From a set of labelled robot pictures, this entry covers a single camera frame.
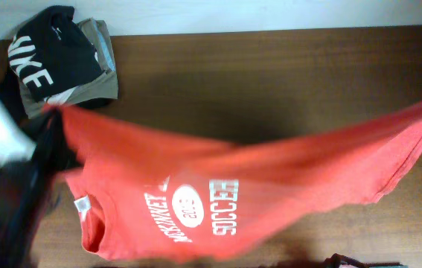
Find red orange t-shirt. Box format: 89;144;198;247
59;101;422;262

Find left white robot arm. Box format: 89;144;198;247
0;100;80;267

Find olive folded garment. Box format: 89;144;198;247
19;18;119;118

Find light blue folded garment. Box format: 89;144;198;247
97;28;116;71

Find white folded garment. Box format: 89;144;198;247
44;88;75;105

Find black folded shirt white letters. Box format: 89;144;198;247
7;5;103;101

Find black folded garment bottom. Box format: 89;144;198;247
0;68;118;124

